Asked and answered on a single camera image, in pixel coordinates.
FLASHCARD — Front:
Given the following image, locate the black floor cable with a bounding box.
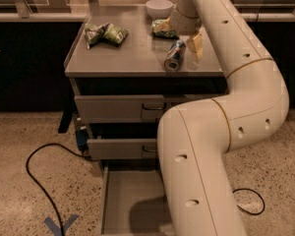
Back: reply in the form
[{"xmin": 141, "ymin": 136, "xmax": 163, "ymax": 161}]
[
  {"xmin": 232, "ymin": 188, "xmax": 266, "ymax": 216},
  {"xmin": 25, "ymin": 143, "xmax": 96, "ymax": 236}
]

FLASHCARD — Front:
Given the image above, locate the blue power box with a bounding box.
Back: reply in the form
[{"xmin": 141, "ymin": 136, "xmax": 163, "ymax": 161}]
[{"xmin": 75, "ymin": 129, "xmax": 89, "ymax": 151}]

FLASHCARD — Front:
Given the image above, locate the grey metal drawer cabinet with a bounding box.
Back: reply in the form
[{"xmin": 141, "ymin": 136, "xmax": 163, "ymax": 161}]
[{"xmin": 63, "ymin": 5, "xmax": 244, "ymax": 170}]

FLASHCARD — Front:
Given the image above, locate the black floor cable right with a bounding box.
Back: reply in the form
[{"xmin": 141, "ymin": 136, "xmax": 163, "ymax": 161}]
[{"xmin": 232, "ymin": 188, "xmax": 266, "ymax": 216}]

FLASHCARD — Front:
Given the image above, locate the grey bottom drawer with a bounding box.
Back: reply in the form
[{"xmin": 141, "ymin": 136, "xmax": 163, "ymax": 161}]
[{"xmin": 98, "ymin": 161, "xmax": 175, "ymax": 236}]

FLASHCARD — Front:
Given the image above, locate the grey drawer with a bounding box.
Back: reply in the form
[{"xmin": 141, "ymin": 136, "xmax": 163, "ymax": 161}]
[
  {"xmin": 98, "ymin": 161, "xmax": 175, "ymax": 236},
  {"xmin": 75, "ymin": 94, "xmax": 213, "ymax": 124},
  {"xmin": 87, "ymin": 139, "xmax": 157, "ymax": 159}
]

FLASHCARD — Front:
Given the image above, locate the green chip bag left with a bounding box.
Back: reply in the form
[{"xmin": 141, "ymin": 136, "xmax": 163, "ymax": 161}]
[{"xmin": 84, "ymin": 23, "xmax": 128, "ymax": 48}]

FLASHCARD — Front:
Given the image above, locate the green chip bag right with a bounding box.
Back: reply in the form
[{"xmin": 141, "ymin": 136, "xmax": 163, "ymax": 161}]
[{"xmin": 151, "ymin": 23, "xmax": 179, "ymax": 39}]

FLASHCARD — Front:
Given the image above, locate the black floor cable left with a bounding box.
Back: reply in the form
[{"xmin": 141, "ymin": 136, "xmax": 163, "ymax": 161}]
[{"xmin": 25, "ymin": 143, "xmax": 96, "ymax": 236}]

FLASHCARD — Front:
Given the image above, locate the grey top drawer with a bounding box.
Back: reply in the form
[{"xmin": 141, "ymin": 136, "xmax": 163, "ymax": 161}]
[{"xmin": 75, "ymin": 94, "xmax": 213, "ymax": 124}]

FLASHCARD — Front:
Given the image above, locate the green chip bag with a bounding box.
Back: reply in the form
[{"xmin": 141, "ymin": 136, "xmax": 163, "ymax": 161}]
[
  {"xmin": 151, "ymin": 23, "xmax": 179, "ymax": 39},
  {"xmin": 84, "ymin": 23, "xmax": 128, "ymax": 48}
]

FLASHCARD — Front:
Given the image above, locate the grey middle drawer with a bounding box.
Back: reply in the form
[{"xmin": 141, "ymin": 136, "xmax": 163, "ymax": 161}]
[{"xmin": 87, "ymin": 139, "xmax": 157, "ymax": 159}]

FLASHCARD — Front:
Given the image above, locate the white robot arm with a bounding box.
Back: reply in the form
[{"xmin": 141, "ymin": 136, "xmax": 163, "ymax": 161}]
[{"xmin": 157, "ymin": 0, "xmax": 289, "ymax": 236}]

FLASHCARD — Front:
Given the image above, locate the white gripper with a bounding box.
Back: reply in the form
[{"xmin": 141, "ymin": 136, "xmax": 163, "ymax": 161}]
[{"xmin": 152, "ymin": 7, "xmax": 203, "ymax": 61}]

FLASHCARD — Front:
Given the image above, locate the white bowl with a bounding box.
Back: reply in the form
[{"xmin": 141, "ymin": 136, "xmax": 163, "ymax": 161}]
[{"xmin": 146, "ymin": 0, "xmax": 173, "ymax": 19}]

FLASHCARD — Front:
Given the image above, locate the blue tape floor mark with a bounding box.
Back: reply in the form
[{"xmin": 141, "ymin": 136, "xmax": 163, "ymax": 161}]
[{"xmin": 44, "ymin": 214, "xmax": 79, "ymax": 236}]

